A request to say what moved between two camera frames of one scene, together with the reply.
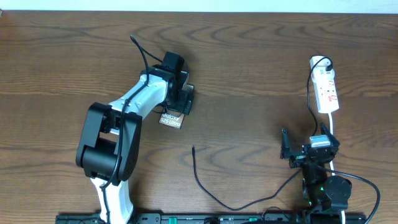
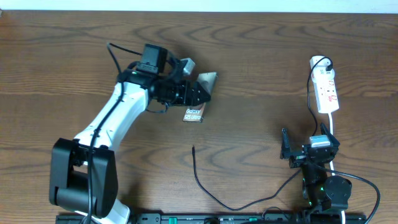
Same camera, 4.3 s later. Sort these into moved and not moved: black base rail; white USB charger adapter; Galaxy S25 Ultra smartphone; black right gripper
Moved: Galaxy S25 Ultra smartphone
Not moved: black right gripper; black base rail; white USB charger adapter
